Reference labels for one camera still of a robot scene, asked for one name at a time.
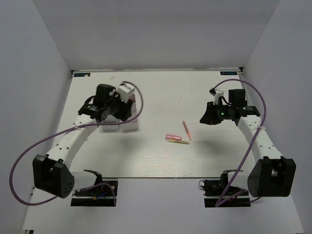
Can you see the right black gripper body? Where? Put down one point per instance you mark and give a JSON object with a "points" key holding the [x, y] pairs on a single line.
{"points": [[224, 111]]}

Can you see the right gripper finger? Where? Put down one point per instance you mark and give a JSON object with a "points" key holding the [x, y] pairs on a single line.
{"points": [[210, 108], [209, 120]]}

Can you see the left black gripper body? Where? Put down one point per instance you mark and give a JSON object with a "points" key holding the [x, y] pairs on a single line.
{"points": [[117, 107]]}

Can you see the orange pink pencil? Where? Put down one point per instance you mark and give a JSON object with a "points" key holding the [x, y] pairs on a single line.
{"points": [[187, 130]]}

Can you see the yellow stick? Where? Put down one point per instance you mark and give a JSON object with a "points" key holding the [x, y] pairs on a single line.
{"points": [[179, 142]]}

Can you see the pink correction tape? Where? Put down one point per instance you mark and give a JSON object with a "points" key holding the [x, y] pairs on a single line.
{"points": [[172, 137]]}

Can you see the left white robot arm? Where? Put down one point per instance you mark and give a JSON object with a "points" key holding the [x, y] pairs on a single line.
{"points": [[52, 171]]}

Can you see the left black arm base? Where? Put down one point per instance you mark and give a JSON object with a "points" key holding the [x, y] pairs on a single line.
{"points": [[101, 196]]}

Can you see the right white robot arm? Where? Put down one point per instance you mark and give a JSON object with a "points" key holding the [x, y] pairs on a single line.
{"points": [[273, 174]]}

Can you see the left white organizer bin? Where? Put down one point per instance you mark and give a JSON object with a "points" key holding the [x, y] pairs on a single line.
{"points": [[110, 128]]}

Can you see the white organizer bin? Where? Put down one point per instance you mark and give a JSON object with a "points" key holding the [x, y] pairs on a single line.
{"points": [[131, 125], [110, 128]]}

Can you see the right white organizer bin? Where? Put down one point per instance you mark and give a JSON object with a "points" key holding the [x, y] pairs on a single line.
{"points": [[131, 125]]}

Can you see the right blue table label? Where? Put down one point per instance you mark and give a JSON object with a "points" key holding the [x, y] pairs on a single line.
{"points": [[228, 73]]}

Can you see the blue table label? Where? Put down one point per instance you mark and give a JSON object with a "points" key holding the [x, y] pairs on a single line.
{"points": [[228, 73], [82, 74]]}

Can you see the left blue table label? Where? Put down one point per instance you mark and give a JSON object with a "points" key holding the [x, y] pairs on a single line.
{"points": [[82, 74]]}

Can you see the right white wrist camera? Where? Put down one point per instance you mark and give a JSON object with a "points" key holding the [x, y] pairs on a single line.
{"points": [[217, 94]]}

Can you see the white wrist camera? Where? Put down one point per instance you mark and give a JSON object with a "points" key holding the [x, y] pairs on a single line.
{"points": [[125, 90], [217, 94]]}

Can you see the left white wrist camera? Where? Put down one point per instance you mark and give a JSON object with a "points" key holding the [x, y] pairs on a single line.
{"points": [[125, 90]]}

